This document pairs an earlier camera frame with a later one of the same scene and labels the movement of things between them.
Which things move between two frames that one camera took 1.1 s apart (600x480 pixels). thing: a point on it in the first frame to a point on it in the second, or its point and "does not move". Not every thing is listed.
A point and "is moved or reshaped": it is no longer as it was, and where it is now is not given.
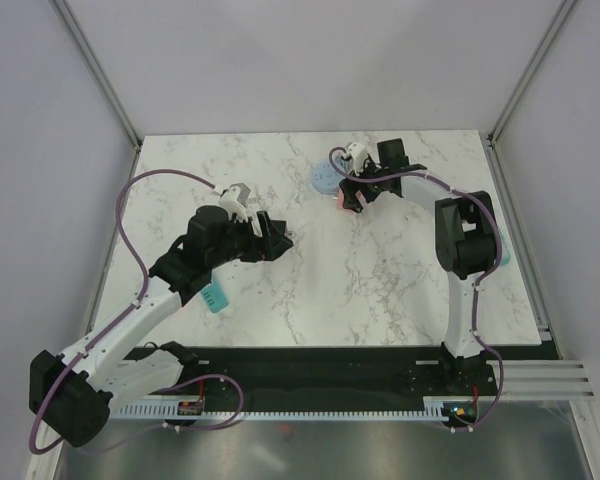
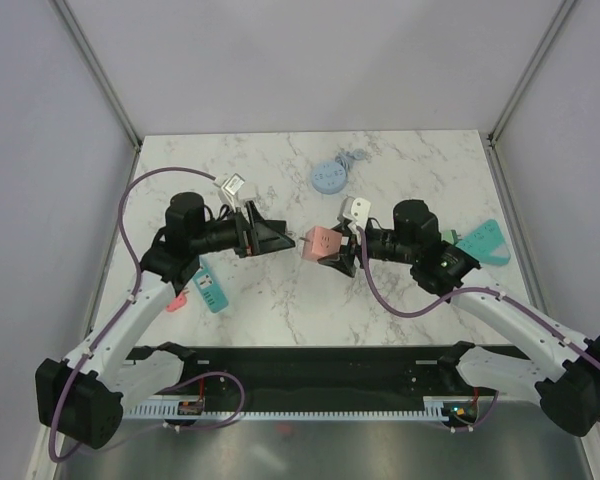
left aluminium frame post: (96, 70) does not move
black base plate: (335, 373) does not move
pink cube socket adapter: (340, 201) is moved or reshaped
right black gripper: (349, 187) to (345, 260)
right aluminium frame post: (528, 71) does not move
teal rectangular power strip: (215, 297) does not move
